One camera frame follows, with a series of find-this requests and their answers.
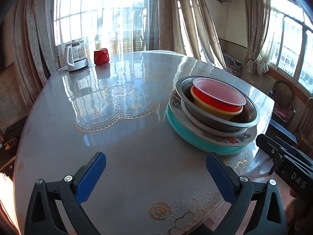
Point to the yellow plastic bowl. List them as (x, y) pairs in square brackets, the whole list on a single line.
[(225, 115)]

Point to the red mug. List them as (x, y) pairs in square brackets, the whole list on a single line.
[(101, 57)]

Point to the white glass electric kettle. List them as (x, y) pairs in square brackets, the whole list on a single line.
[(75, 56)]

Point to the beige curtain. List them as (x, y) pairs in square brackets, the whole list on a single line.
[(186, 27)]

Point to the white rose deep plate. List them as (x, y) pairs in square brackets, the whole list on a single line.
[(207, 129)]

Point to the large floral red-character plate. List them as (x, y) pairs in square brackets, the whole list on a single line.
[(244, 139)]

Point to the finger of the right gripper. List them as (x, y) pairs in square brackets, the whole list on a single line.
[(271, 147)]

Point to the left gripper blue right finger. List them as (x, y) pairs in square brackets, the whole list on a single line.
[(224, 177)]

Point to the dark wooden chair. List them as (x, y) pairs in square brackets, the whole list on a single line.
[(283, 96)]

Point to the teal round tray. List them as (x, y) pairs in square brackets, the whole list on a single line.
[(198, 142)]

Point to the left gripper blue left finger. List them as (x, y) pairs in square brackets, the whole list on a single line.
[(87, 177)]

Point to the red plastic bowl white inside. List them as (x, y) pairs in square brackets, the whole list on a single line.
[(218, 95)]

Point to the right side curtain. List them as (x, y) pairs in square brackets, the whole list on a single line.
[(257, 22)]

